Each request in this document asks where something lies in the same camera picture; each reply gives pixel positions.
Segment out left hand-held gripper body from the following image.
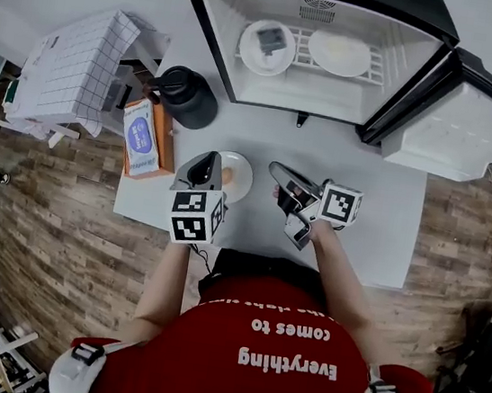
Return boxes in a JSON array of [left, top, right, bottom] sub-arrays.
[[165, 183, 229, 250]]

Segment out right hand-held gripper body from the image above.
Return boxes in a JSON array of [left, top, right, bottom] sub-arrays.
[[268, 174, 365, 259]]

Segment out white round plate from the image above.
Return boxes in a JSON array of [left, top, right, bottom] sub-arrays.
[[210, 149, 257, 209], [235, 15, 300, 80], [303, 28, 375, 81]]

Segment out black mini fridge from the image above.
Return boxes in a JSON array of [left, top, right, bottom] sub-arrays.
[[161, 0, 492, 186]]

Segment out dark grey square block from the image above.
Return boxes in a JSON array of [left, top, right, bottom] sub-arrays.
[[253, 24, 285, 56]]

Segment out person's right forearm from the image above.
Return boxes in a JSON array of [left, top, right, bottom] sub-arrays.
[[293, 218, 390, 344]]

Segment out person's left forearm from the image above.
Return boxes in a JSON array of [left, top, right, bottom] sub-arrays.
[[130, 235, 193, 333]]

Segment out orange tissue box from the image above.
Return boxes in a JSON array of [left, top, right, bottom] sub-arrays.
[[114, 96, 185, 186]]

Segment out blue white wipes pack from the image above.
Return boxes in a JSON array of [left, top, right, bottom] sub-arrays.
[[116, 99, 169, 180]]

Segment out black thermos jug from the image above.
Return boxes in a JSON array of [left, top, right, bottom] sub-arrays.
[[141, 60, 224, 133]]

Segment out person's black trousers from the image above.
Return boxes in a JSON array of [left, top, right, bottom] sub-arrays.
[[193, 244, 324, 324]]

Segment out clear storage bin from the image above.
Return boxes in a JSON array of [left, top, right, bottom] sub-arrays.
[[103, 58, 164, 120]]

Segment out white checked tablecloth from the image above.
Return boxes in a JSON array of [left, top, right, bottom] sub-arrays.
[[3, 0, 145, 147]]

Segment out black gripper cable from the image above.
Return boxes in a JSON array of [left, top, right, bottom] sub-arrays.
[[187, 243, 217, 276]]

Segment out white wire oven rack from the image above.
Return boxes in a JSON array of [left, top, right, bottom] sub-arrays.
[[233, 18, 391, 87]]

